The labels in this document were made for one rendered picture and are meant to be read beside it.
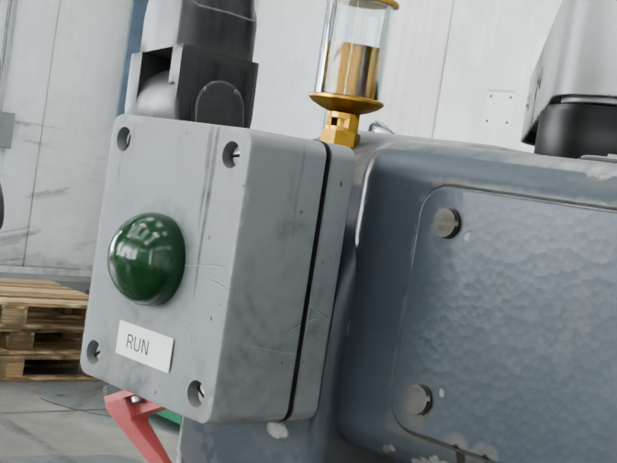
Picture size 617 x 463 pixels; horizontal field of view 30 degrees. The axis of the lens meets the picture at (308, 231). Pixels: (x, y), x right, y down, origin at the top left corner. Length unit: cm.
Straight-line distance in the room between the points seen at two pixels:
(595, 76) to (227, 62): 33
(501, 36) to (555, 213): 673
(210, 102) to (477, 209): 39
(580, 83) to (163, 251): 19
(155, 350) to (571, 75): 20
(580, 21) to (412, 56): 701
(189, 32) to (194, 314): 39
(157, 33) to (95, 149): 849
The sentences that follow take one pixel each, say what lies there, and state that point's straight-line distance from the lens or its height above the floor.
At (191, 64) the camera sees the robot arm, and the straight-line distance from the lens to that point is 72.
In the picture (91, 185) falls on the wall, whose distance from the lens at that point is 925.
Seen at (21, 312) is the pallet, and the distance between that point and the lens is 616.
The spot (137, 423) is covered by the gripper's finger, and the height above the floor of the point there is 116.
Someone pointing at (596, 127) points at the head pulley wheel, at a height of 135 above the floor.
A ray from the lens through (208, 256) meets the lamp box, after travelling 35.
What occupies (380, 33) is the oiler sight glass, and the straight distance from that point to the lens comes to 43.
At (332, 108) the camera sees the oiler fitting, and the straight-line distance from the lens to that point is 43.
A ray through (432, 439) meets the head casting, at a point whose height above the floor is 125.
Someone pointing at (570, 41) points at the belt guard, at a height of 139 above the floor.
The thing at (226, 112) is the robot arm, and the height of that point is 135.
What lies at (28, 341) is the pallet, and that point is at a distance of 624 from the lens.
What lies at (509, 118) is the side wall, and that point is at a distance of 691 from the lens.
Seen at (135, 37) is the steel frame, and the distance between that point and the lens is 933.
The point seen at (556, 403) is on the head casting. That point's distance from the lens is 32.
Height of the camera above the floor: 132
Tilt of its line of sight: 3 degrees down
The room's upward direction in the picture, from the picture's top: 9 degrees clockwise
